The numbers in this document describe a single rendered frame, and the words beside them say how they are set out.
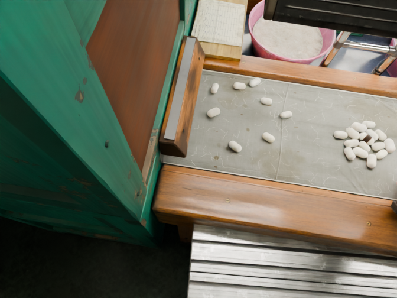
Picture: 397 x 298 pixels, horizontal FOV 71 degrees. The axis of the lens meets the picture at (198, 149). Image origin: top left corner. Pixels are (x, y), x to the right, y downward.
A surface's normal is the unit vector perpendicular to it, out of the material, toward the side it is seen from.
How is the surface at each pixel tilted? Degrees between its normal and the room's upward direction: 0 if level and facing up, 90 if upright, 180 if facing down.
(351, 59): 0
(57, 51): 90
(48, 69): 90
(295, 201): 0
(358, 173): 0
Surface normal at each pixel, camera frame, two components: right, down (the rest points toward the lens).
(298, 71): 0.04, -0.40
